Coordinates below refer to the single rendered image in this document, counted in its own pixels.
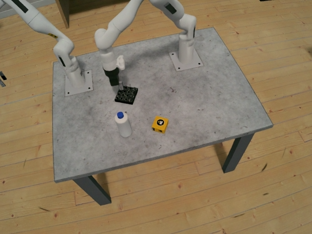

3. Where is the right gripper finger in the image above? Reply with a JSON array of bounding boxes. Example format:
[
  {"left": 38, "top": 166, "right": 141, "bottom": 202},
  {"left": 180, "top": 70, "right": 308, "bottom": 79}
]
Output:
[
  {"left": 0, "top": 71, "right": 7, "bottom": 80},
  {"left": 0, "top": 79, "right": 6, "bottom": 87}
]

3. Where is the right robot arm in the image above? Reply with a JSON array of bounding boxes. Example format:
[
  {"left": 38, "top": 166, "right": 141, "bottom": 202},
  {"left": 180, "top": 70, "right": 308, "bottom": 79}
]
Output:
[{"left": 0, "top": 0, "right": 85, "bottom": 88}]

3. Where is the white bottle with blue cap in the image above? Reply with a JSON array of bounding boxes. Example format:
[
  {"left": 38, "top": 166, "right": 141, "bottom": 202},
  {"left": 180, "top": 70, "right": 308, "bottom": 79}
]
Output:
[{"left": 115, "top": 112, "right": 132, "bottom": 137}]

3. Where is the black knob panel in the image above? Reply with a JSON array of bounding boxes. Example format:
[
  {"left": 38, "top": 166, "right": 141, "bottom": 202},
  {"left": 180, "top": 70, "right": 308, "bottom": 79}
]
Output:
[{"left": 115, "top": 86, "right": 138, "bottom": 105}]

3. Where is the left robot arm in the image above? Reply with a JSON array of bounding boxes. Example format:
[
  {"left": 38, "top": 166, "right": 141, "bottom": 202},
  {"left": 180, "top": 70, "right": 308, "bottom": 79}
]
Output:
[{"left": 94, "top": 0, "right": 196, "bottom": 64}]

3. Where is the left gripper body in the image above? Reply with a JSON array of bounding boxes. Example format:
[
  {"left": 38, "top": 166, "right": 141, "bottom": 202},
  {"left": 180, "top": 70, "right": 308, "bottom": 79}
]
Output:
[{"left": 102, "top": 55, "right": 125, "bottom": 86}]

